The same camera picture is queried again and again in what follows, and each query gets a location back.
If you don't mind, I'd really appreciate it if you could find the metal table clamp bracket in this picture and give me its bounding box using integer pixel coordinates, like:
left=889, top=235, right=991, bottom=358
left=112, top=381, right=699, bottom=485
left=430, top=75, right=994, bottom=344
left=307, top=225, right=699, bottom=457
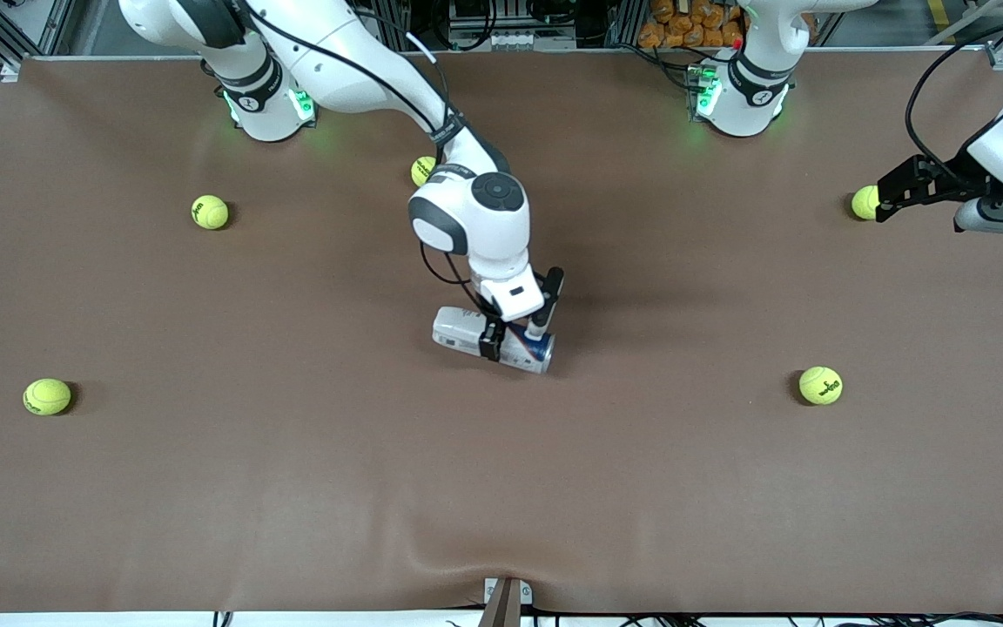
left=482, top=576, right=535, bottom=627

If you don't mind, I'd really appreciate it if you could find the brown table mat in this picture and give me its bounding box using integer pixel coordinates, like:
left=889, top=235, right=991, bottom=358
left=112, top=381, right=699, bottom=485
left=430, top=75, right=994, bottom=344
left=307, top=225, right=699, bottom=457
left=0, top=54, right=1003, bottom=615

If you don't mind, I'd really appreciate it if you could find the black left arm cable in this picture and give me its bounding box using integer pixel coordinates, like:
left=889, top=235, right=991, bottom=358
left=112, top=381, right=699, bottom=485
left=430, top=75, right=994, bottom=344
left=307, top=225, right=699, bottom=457
left=904, top=10, right=1003, bottom=188

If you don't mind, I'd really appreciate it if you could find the yellow tennis ball Wilson print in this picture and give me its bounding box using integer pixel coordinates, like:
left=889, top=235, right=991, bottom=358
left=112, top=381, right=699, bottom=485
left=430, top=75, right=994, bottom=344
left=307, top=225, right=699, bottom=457
left=191, top=194, right=230, bottom=231

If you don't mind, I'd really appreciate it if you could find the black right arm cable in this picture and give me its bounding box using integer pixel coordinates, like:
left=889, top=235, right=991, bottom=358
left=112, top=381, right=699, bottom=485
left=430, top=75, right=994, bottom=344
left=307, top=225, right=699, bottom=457
left=236, top=0, right=507, bottom=323

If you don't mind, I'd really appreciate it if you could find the white blue tennis ball can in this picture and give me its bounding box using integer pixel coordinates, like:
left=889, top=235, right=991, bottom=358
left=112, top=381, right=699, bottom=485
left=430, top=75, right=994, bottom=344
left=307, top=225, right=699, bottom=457
left=431, top=306, right=555, bottom=375

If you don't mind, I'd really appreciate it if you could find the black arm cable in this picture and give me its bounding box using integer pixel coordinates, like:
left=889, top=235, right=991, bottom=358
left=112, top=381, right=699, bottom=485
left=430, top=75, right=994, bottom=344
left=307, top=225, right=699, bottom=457
left=236, top=0, right=507, bottom=323
left=904, top=10, right=1003, bottom=188

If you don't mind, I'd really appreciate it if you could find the orange fruit pile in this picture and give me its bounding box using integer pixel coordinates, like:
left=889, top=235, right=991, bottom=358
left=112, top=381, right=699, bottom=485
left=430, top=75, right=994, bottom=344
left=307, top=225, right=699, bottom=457
left=638, top=0, right=746, bottom=50

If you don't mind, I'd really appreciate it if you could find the white power strip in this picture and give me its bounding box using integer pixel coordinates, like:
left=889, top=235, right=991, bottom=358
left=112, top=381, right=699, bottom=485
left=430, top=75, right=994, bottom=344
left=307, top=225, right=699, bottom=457
left=448, top=30, right=578, bottom=51

